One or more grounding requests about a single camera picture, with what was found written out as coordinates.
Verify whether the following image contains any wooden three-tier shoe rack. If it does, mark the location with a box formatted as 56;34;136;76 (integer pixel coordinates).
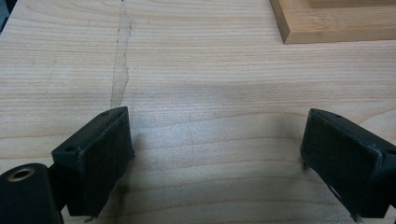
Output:
269;0;396;45

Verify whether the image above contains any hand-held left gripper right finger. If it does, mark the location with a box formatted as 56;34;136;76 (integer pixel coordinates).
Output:
300;108;396;219

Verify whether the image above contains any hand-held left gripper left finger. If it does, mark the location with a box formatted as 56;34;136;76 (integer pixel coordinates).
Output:
51;105;135;218

